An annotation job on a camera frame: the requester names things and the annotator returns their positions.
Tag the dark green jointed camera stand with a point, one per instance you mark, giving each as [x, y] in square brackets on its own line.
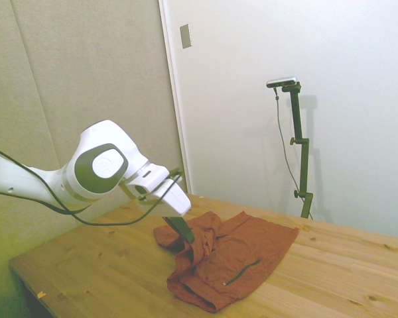
[302, 165]

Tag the grey wall switch plate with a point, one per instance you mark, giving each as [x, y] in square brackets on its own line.
[185, 36]

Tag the white vertical wall trim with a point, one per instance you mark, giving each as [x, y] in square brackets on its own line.
[175, 99]

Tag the rust orange shorts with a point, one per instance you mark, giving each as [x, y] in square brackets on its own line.
[238, 248]

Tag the small orange chip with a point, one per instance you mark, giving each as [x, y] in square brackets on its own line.
[40, 294]

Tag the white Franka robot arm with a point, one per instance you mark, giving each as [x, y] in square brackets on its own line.
[99, 132]

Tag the silver camera on stand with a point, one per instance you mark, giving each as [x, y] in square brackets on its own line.
[282, 81]

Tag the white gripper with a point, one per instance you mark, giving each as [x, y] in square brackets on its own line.
[175, 202]

